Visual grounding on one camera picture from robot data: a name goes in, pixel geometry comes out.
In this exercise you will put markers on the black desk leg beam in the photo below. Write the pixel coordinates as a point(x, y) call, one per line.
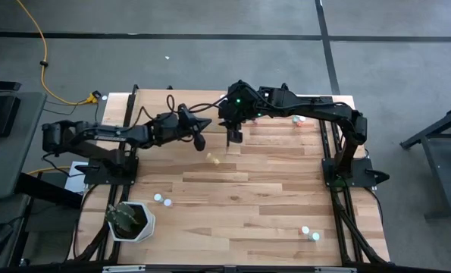
point(47, 191)

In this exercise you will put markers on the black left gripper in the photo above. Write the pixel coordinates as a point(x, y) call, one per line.
point(182, 129)

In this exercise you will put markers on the orange-red medicine bottle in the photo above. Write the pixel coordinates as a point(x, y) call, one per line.
point(304, 230)

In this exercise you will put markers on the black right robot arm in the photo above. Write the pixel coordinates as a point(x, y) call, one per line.
point(316, 108)

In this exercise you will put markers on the black aluminium frame rail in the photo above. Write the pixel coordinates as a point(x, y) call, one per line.
point(133, 100)
point(323, 146)

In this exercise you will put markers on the black side table frame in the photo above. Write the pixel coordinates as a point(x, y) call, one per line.
point(437, 151)

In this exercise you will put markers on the grey desk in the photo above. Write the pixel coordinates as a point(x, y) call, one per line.
point(13, 159)

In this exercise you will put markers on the silver metal bracket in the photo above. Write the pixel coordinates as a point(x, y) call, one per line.
point(124, 268)
point(335, 270)

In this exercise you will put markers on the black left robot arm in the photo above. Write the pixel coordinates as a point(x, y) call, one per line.
point(107, 134)

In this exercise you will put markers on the white hexagonal plant pot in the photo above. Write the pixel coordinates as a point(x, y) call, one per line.
point(145, 227)

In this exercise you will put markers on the yellow medicine bottle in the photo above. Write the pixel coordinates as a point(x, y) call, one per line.
point(213, 158)

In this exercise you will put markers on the green cactus plant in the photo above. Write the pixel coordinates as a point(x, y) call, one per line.
point(121, 217)

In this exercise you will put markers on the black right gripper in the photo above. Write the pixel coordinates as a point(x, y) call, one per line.
point(235, 117)

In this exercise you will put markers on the white paper sheet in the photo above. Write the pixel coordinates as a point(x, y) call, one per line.
point(75, 182)

